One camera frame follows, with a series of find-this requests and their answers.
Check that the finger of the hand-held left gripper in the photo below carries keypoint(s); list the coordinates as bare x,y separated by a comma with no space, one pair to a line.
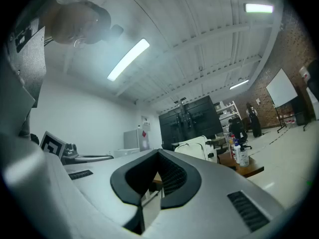
94,157

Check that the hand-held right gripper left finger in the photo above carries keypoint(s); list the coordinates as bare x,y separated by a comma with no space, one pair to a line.
82,195

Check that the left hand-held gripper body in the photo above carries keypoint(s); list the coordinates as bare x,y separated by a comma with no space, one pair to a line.
52,145

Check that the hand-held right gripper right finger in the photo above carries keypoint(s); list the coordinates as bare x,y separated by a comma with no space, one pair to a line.
214,183

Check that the white backpack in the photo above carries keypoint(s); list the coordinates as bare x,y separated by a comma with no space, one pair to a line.
193,148

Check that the white desk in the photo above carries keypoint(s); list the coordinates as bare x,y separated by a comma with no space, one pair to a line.
125,153

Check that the white bottle blue pump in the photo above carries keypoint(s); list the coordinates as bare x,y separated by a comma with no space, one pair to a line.
237,152

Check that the clear bottle black pump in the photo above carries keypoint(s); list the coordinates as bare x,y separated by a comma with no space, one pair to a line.
244,158

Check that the white bottle red cap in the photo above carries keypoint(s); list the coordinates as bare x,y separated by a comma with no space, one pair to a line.
232,144

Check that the grey fridge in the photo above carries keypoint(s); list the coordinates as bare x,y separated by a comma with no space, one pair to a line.
134,139

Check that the large black display panel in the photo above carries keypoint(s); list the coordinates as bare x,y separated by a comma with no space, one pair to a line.
192,118

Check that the white shelf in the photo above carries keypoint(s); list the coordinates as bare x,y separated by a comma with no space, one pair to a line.
228,111

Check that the long ceiling light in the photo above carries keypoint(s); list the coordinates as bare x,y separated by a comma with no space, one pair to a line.
259,8
128,60
238,84

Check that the whiteboard on stand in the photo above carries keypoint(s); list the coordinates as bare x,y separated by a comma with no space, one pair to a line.
281,88

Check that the person's head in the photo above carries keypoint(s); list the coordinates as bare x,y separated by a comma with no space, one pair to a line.
72,24

